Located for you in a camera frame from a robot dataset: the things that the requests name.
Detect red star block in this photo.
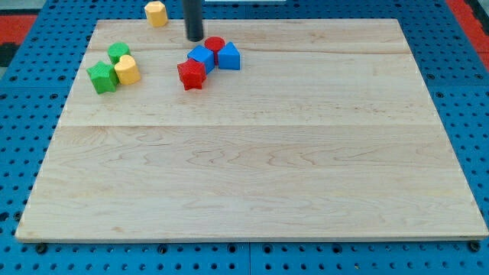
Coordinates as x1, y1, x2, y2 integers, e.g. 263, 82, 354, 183
177, 59, 206, 90

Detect blue cube block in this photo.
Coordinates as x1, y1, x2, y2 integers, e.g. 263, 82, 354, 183
187, 45, 215, 74

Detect green star block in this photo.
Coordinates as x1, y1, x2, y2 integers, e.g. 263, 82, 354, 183
86, 61, 119, 94

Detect blue triangle block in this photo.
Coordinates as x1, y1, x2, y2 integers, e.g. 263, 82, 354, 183
218, 42, 241, 70

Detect light wooden board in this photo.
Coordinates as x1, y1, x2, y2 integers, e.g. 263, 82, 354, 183
15, 19, 488, 243

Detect red cylinder block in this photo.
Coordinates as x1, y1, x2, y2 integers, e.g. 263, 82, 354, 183
204, 36, 225, 65

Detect yellow heart block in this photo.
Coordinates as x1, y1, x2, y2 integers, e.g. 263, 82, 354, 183
115, 55, 141, 85

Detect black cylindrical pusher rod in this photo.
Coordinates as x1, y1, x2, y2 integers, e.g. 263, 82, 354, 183
182, 0, 204, 42

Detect yellow hexagon block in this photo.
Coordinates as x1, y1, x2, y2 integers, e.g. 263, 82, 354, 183
144, 1, 168, 28

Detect green cylinder block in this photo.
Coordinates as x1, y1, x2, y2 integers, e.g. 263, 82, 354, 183
107, 42, 131, 65

